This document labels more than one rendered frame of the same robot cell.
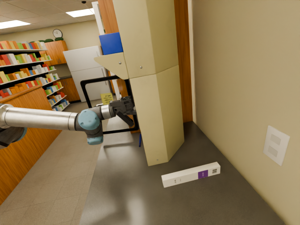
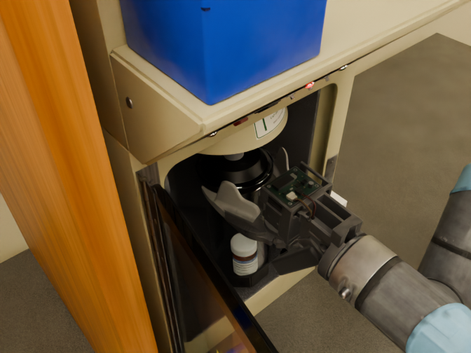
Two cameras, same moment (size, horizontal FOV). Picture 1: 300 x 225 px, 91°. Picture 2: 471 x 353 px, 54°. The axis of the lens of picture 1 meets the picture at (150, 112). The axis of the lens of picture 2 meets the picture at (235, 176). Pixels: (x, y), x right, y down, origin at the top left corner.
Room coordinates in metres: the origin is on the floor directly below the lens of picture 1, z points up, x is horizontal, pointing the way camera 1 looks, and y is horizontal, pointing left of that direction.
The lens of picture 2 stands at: (1.02, 0.38, 1.67)
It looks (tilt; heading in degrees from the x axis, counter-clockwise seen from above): 44 degrees down; 234
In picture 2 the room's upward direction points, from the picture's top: straight up
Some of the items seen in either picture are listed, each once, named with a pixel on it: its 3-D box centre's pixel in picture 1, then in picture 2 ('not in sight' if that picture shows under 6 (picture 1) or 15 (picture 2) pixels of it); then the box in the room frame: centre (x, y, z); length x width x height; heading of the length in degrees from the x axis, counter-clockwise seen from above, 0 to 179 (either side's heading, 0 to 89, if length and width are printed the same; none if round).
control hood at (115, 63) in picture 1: (115, 64); (309, 68); (0.76, 0.13, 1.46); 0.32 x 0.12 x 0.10; 4
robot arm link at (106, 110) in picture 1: (108, 111); (358, 270); (0.73, 0.22, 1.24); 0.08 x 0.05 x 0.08; 4
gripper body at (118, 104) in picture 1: (122, 106); (309, 222); (0.73, 0.14, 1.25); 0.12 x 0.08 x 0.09; 94
